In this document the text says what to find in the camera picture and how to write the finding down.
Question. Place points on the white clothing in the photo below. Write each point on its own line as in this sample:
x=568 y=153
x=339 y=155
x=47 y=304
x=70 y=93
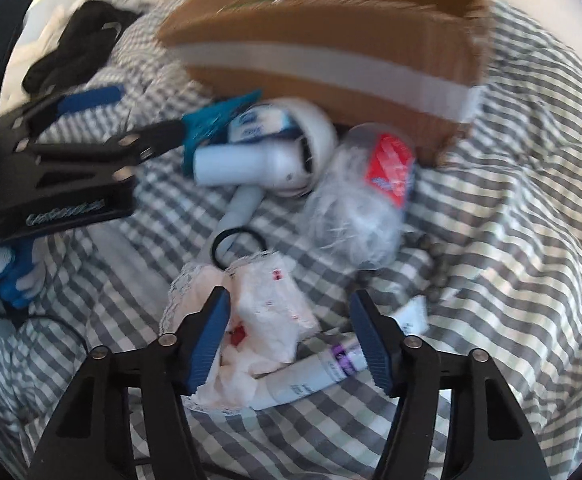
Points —
x=31 y=55

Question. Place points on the white round handheld device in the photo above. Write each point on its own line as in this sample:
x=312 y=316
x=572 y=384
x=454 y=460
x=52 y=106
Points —
x=316 y=130

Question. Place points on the person's left hand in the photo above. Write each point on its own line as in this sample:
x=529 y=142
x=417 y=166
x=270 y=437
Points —
x=1 y=270

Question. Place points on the black clothing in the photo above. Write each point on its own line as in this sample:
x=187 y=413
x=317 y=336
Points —
x=81 y=30

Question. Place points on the brown cardboard box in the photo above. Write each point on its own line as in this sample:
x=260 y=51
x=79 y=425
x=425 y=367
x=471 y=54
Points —
x=321 y=25

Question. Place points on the white cream tube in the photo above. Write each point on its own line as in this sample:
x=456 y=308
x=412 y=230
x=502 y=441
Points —
x=296 y=380

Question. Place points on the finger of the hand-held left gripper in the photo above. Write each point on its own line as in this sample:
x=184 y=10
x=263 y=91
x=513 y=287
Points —
x=156 y=135
x=91 y=99

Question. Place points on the white item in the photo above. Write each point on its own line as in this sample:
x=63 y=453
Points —
x=256 y=122

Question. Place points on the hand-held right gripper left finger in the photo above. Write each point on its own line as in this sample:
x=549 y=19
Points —
x=206 y=340

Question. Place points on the clear jar with red label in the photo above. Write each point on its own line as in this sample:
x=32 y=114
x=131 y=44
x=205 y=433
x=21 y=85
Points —
x=356 y=215

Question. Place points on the teal packet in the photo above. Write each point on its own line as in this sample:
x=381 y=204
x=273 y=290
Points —
x=206 y=125

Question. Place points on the white red printed sachet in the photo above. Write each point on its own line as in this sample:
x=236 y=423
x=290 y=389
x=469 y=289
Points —
x=271 y=305

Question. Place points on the white lace cloth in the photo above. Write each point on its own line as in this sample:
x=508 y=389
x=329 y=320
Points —
x=186 y=285

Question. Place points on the grey white checked blanket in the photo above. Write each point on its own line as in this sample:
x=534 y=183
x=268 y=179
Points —
x=496 y=260

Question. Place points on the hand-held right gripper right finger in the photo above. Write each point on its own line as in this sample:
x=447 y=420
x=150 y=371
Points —
x=373 y=345

